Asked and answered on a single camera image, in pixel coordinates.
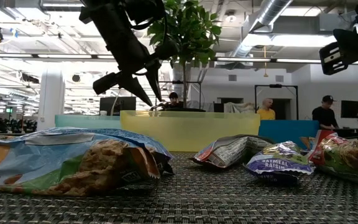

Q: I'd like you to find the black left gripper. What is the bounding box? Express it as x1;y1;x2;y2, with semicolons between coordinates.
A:
78;0;180;107

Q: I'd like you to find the light blue granola bar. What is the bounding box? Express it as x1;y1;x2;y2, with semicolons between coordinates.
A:
191;134;275;170

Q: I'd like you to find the red and green snack bag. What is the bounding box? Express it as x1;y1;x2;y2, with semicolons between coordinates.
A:
308;129;358;186

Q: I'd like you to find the purple oatmeal raisin bar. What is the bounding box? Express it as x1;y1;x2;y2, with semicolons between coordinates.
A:
246;141;316;185

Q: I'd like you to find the person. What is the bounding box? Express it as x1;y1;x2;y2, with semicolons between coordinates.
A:
311;95;340;130
162;91;185;110
256;98;276;121

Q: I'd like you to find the black monitor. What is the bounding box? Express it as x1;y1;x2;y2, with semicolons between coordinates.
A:
340;100;358;119
99;96;137;116

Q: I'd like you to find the long ceiling light strip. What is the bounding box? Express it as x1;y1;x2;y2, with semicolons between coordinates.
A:
0;53;115;60
275;58;358;65
216;57;272;63

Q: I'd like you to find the yellow translucent plastic bin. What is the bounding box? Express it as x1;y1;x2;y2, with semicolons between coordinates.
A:
119;110;261;153

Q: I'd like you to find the teal translucent plastic bin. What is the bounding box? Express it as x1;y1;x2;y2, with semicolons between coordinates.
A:
54;114;122;130

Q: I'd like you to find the green potted plant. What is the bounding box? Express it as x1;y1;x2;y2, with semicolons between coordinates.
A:
146;0;223;112

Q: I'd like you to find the white column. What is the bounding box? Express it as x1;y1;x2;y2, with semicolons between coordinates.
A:
37;68;65;131

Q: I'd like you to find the white cloth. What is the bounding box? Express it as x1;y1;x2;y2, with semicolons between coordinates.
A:
224;102;257;113

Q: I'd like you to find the blue plastic bin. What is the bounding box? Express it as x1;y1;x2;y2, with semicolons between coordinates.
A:
258;120;320;149

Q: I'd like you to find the grey woven placemat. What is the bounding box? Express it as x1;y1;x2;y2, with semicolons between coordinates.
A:
0;151;358;224

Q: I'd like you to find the black stand frame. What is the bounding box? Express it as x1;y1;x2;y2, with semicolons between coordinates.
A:
254;83;299;121
155;80;202;110

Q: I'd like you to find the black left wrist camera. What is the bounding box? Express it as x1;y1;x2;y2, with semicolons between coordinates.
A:
92;72;121;96

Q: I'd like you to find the silver ventilation duct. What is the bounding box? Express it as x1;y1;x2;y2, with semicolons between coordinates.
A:
230;0;293;58

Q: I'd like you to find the yellow hanging cord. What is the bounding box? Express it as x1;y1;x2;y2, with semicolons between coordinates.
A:
262;45;269;78

